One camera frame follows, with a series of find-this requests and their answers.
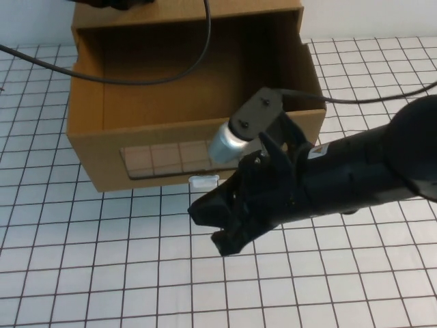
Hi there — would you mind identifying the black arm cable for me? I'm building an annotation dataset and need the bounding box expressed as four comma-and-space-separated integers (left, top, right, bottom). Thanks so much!
278, 80, 437, 104
0, 0, 212, 85

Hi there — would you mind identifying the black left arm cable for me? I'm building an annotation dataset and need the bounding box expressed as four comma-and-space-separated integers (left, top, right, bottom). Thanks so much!
0, 0, 212, 85

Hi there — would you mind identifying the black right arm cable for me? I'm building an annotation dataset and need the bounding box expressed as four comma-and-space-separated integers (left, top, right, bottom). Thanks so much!
278, 80, 437, 104

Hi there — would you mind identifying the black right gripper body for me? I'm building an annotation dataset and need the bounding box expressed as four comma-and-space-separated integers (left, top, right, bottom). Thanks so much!
231, 152, 310, 242

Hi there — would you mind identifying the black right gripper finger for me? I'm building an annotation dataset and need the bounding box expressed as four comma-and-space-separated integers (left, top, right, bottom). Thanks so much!
210, 223, 257, 258
188, 180, 240, 230

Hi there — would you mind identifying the cardboard shoe box shell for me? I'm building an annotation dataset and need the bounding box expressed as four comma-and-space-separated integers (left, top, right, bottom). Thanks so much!
70, 0, 305, 66

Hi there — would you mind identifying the cardboard drawer with window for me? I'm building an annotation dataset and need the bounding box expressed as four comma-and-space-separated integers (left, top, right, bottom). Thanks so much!
66, 9, 327, 193

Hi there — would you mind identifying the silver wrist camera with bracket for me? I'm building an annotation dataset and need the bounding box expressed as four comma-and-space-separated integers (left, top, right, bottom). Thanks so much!
208, 86, 309, 165

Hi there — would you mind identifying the white rectangular drawer handle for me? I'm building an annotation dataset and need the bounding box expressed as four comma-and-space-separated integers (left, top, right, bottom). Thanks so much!
188, 173, 221, 188

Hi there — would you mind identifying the white grid tablecloth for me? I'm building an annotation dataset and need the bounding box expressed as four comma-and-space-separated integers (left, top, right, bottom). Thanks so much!
0, 34, 437, 328

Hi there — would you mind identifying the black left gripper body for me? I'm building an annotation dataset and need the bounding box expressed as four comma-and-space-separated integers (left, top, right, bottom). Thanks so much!
76, 0, 155, 12

